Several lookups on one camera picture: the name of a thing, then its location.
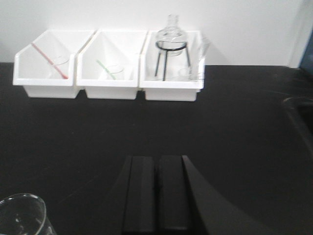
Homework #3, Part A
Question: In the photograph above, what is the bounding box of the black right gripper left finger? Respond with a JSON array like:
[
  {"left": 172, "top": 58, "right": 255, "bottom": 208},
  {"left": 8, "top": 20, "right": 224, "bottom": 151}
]
[{"left": 114, "top": 156, "right": 156, "bottom": 235}]

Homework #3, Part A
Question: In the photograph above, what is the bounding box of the black lab bench countertop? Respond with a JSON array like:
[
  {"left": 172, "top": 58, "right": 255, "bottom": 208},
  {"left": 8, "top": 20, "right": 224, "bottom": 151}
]
[{"left": 0, "top": 63, "right": 313, "bottom": 235}]

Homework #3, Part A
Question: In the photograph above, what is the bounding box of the small beaker in bin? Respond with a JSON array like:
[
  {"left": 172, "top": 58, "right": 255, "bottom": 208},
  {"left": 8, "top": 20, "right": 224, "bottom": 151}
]
[
  {"left": 174, "top": 68, "right": 193, "bottom": 81},
  {"left": 106, "top": 64, "right": 124, "bottom": 80},
  {"left": 50, "top": 55, "right": 69, "bottom": 74}
]

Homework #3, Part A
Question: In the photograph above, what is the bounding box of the white right storage bin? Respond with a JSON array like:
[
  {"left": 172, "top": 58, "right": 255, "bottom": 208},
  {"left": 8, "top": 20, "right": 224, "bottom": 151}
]
[{"left": 139, "top": 30, "right": 204, "bottom": 101}]

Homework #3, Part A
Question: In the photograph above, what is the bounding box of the red stirring rod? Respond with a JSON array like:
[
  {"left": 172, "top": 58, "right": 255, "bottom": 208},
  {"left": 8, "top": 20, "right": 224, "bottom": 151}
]
[{"left": 31, "top": 43, "right": 68, "bottom": 79}]

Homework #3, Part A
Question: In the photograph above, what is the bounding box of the green stirring rod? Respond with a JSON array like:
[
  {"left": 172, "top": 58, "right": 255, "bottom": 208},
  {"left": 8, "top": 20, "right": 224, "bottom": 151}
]
[{"left": 96, "top": 60, "right": 116, "bottom": 80}]

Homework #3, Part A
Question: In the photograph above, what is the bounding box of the white left storage bin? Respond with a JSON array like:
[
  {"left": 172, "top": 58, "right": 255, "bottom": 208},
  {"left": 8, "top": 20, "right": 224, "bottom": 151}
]
[{"left": 13, "top": 29, "right": 95, "bottom": 99}]

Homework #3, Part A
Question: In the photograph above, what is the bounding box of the small beaker in left bin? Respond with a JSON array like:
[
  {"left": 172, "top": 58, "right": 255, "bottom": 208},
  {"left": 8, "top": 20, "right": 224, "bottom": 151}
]
[{"left": 50, "top": 55, "right": 69, "bottom": 74}]

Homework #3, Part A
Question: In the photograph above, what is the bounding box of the clear glass beaker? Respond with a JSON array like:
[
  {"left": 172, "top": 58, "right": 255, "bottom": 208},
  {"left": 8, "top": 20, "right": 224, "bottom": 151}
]
[{"left": 0, "top": 193, "right": 57, "bottom": 235}]

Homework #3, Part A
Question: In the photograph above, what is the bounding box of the clear round-bottom glass flask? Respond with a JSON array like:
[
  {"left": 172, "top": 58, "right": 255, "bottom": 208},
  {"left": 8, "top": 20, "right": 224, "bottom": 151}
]
[{"left": 156, "top": 14, "right": 188, "bottom": 42}]

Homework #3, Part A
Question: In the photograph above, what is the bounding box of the small beaker in middle bin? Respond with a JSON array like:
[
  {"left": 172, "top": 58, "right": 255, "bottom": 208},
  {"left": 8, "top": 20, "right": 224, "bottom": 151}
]
[{"left": 106, "top": 64, "right": 124, "bottom": 80}]

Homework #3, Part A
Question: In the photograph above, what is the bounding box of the small beaker in right bin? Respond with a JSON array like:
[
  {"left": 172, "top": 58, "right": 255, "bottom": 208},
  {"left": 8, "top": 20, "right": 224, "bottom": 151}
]
[{"left": 174, "top": 68, "right": 193, "bottom": 81}]

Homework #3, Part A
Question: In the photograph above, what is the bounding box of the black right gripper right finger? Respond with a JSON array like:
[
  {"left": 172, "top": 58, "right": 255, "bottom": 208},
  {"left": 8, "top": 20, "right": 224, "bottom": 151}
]
[{"left": 158, "top": 155, "right": 277, "bottom": 235}]

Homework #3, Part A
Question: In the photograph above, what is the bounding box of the white storage bin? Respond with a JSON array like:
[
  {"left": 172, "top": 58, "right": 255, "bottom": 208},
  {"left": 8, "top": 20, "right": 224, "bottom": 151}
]
[
  {"left": 13, "top": 29, "right": 95, "bottom": 99},
  {"left": 76, "top": 30, "right": 147, "bottom": 100},
  {"left": 139, "top": 30, "right": 204, "bottom": 101}
]

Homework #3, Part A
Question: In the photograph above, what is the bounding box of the black metal tripod stand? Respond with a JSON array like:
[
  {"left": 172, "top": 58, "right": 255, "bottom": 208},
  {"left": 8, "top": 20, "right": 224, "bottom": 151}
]
[{"left": 155, "top": 40, "right": 191, "bottom": 81}]

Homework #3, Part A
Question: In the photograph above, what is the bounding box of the white middle storage bin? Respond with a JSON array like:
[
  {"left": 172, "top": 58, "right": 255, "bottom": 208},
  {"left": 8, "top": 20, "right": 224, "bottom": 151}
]
[{"left": 76, "top": 30, "right": 147, "bottom": 100}]

